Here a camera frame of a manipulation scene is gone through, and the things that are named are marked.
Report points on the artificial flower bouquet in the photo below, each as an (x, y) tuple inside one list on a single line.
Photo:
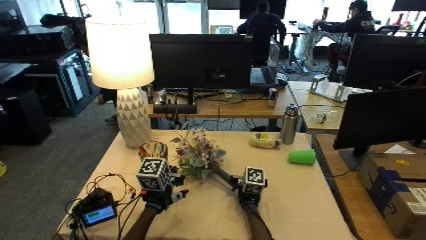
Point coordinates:
[(197, 156)]

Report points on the brown cardboard box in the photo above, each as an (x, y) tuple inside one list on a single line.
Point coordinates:
[(400, 206)]

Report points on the white marker cube left glove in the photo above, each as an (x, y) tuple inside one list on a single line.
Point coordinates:
[(153, 174)]

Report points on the black hard case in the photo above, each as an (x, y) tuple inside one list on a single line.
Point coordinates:
[(42, 39)]

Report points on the white table lamp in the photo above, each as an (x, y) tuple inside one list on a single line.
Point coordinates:
[(120, 56)]

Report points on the black speaker box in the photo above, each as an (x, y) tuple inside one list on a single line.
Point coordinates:
[(22, 116)]

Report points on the black device with blue screen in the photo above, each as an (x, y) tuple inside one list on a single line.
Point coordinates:
[(95, 210)]

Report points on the steel water bottle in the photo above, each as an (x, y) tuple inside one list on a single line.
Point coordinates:
[(289, 125)]

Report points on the black bar under monitor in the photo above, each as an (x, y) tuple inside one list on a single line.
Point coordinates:
[(175, 108)]

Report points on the white paper sheet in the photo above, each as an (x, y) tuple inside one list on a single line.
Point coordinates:
[(398, 149)]

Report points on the green plastic cup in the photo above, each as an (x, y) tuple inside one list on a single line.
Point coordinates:
[(303, 157)]

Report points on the white marker cube glove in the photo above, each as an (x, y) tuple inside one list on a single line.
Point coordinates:
[(255, 176), (153, 174)]

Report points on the colourful glass vase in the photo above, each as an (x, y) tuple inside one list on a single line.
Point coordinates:
[(153, 150)]

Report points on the white stand with brackets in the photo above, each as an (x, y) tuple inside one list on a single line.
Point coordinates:
[(333, 88)]

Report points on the white marker cube right glove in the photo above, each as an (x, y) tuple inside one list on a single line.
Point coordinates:
[(255, 176)]

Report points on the person's right hand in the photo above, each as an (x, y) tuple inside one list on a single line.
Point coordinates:
[(248, 195)]

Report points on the yellow white tape roll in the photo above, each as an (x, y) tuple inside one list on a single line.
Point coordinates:
[(264, 140)]

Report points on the dark equipment cabinet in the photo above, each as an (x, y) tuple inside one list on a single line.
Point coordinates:
[(58, 83)]

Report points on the clear plastic wrapper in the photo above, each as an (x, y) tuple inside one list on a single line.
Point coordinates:
[(324, 117)]

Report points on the wooden desk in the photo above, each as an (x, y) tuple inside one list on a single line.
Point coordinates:
[(248, 108)]

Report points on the black computer monitor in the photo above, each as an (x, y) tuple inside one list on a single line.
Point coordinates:
[(200, 61), (384, 118), (384, 61)]

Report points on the person's left hand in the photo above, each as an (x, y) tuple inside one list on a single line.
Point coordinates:
[(161, 195)]

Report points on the drink can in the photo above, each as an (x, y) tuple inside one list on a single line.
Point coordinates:
[(272, 97)]

